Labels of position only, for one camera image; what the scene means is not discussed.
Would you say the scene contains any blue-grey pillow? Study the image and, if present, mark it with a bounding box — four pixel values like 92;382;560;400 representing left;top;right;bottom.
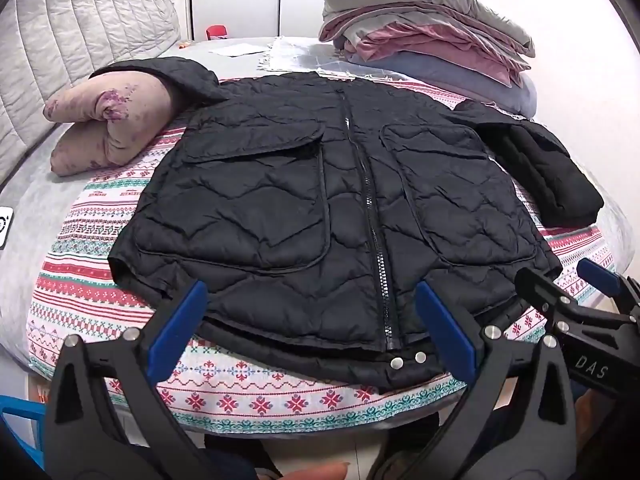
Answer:
347;50;538;118

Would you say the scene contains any pink folded blanket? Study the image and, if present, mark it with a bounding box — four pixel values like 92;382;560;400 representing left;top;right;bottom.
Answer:
320;12;532;86

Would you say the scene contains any black quilted jacket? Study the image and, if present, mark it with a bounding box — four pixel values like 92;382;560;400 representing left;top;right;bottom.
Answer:
89;57;606;393

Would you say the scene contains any pink floral folded pillow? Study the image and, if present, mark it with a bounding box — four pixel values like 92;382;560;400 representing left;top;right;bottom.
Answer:
44;71;173;177

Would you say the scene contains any white paper sheet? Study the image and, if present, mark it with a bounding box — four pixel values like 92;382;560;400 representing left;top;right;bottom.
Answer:
209;42;268;57

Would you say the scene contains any white device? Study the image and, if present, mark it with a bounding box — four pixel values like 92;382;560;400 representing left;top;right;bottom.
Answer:
0;206;15;250

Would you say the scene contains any bed with grey sheet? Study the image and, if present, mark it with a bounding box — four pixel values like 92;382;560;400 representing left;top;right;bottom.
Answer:
0;35;636;376

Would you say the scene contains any blue plastic stool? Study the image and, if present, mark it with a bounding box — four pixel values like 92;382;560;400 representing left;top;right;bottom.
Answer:
0;394;48;448

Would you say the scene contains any grey padded headboard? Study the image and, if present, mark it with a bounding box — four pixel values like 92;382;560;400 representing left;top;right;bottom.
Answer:
0;0;182;186

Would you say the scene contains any white fringed cloth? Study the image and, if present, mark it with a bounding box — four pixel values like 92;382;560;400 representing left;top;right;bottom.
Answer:
258;36;401;83

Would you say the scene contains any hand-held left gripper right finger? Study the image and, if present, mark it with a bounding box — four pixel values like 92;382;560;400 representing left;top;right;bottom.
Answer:
367;280;593;480

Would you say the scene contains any patterned red green blanket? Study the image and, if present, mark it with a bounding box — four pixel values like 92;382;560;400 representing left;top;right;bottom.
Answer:
27;72;618;433

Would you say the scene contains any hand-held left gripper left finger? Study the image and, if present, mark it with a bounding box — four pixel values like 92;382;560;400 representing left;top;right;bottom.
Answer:
44;280;216;480

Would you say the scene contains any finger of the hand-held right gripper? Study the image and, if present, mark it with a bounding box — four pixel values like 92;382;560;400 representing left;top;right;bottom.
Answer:
576;258;640;311
515;267;621;326

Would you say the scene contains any person's foot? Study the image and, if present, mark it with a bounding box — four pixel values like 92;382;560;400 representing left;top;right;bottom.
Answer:
204;432;351;480

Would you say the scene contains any grey folded duvet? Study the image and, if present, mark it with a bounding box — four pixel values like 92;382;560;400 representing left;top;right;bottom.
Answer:
319;0;536;58

